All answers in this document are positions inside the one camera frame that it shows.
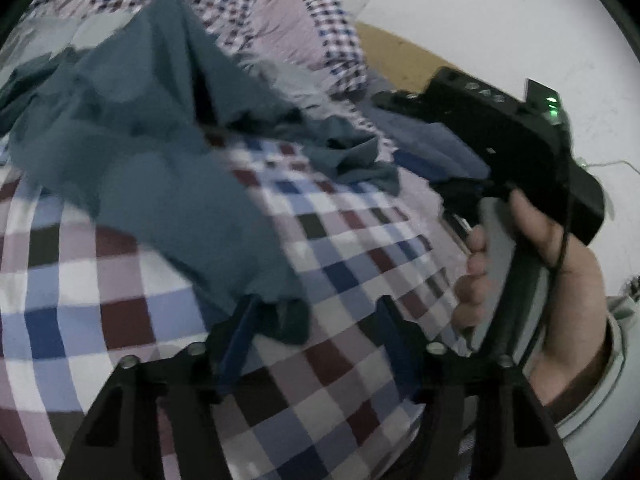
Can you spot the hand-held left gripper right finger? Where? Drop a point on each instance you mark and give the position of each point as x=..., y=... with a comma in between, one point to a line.
x=395, y=345

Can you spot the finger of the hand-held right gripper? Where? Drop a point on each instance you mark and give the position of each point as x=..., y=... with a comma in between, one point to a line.
x=400, y=100

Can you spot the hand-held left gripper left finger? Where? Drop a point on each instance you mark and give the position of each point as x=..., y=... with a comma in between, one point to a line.
x=240, y=340

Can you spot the dark teal t-shirt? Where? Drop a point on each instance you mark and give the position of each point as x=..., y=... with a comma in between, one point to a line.
x=150, y=135

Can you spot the person's right forearm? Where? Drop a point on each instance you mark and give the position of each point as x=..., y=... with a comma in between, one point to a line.
x=595, y=400

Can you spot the person's right hand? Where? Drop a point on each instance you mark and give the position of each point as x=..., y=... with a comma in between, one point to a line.
x=580, y=305

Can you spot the blue-grey cartoon pillow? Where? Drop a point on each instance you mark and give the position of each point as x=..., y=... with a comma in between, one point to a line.
x=425, y=135

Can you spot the wooden headboard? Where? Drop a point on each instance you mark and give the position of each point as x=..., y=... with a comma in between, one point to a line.
x=395, y=55

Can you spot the checkered bed sheet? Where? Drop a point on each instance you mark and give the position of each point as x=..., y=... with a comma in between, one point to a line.
x=125, y=310

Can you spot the checkered quilt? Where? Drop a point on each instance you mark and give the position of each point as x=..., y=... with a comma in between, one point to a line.
x=280, y=15

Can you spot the light grey pants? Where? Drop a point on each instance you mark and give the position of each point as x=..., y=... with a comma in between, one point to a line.
x=97, y=30

